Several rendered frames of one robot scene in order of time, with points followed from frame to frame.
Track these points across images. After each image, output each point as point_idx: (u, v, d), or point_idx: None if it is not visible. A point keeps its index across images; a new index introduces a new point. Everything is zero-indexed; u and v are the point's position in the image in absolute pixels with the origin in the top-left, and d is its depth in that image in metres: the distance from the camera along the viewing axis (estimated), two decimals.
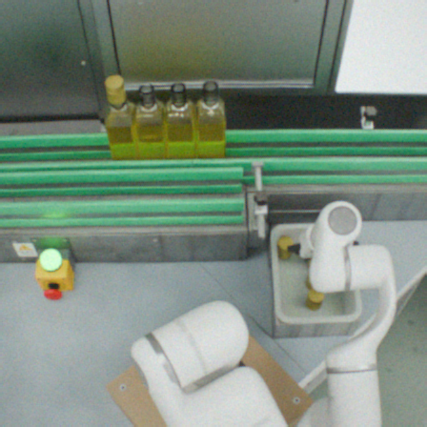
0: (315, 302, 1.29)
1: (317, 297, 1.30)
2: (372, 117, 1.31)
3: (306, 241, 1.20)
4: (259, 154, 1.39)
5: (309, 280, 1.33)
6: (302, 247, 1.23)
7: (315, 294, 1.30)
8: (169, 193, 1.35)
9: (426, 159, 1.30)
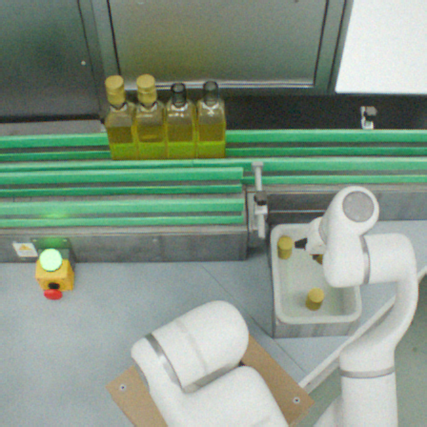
0: (315, 302, 1.29)
1: (317, 297, 1.30)
2: (372, 117, 1.31)
3: (315, 233, 1.09)
4: (259, 154, 1.39)
5: None
6: (309, 240, 1.12)
7: (315, 294, 1.30)
8: (169, 193, 1.35)
9: (426, 159, 1.30)
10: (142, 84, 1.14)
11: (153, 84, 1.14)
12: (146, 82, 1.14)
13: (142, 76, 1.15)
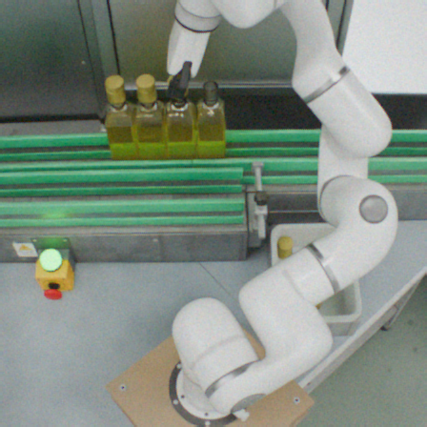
0: None
1: None
2: None
3: (197, 38, 0.99)
4: (259, 154, 1.39)
5: None
6: (195, 55, 1.01)
7: None
8: (169, 193, 1.35)
9: (426, 159, 1.30)
10: (142, 84, 1.14)
11: (153, 84, 1.14)
12: (146, 82, 1.14)
13: (142, 76, 1.15)
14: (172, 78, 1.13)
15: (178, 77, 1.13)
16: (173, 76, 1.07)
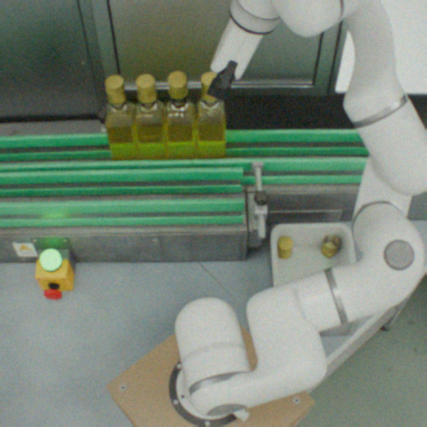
0: None
1: (213, 77, 1.15)
2: None
3: (248, 39, 0.91)
4: (259, 154, 1.39)
5: (182, 88, 1.13)
6: (242, 56, 0.93)
7: (211, 79, 1.14)
8: (169, 193, 1.35)
9: None
10: (142, 84, 1.14)
11: (153, 84, 1.14)
12: (146, 82, 1.14)
13: (142, 76, 1.15)
14: (172, 76, 1.13)
15: (178, 75, 1.13)
16: (216, 74, 1.00)
